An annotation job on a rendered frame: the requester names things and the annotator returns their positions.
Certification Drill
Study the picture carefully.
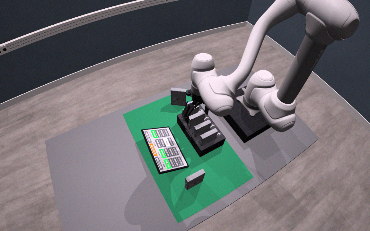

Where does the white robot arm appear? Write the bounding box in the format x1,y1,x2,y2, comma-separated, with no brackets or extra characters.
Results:
186,0,360,132

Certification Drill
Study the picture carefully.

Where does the grey hard drive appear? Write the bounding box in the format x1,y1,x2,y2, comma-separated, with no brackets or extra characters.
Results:
188,110,205,128
185,169,205,190
199,128,218,146
171,88,187,106
189,106,199,116
193,120,211,137

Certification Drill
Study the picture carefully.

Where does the black-framed status screen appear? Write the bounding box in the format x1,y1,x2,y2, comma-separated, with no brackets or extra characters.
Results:
141,126,189,174

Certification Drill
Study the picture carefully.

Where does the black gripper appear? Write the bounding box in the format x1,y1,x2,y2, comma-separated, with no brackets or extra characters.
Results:
182,93,209,124

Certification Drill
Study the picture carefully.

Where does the green flat mat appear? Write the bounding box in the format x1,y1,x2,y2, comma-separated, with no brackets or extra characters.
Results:
123,95,253,223

